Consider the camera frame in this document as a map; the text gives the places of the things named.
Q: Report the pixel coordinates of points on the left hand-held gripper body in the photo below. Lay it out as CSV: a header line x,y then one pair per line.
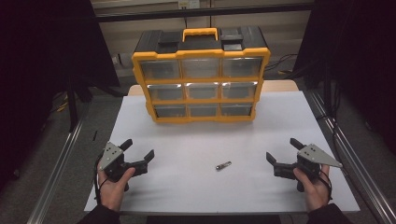
x,y
114,163

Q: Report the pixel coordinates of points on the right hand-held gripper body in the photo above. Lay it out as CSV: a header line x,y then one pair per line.
x,y
311,159

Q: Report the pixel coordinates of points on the clear plastic drawer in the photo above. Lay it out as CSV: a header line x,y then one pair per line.
x,y
170,110

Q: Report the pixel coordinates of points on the yellow black drawer organizer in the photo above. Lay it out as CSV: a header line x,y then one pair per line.
x,y
200,43

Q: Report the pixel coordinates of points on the person's left hand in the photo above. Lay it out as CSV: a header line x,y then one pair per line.
x,y
112,191

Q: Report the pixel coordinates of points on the person's right hand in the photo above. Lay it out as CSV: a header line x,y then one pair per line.
x,y
314,191

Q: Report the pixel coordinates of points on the small black floor item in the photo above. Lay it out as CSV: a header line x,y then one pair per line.
x,y
95,135

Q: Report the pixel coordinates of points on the white table board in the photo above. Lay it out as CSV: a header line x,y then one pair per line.
x,y
199,146

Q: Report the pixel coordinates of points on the black metal stand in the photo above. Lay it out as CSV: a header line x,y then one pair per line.
x,y
72,105

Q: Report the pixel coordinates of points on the grid of clear drawers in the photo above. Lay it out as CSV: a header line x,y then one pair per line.
x,y
200,67

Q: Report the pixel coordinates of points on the black curtain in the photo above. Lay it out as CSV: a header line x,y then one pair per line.
x,y
34,62
364,46

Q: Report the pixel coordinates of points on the black horizontal bar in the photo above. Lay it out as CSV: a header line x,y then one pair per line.
x,y
199,12

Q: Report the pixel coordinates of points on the aluminium floor rail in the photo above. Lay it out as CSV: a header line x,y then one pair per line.
x,y
351,149
56,174

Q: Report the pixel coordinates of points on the white wall socket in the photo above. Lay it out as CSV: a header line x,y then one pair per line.
x,y
188,3

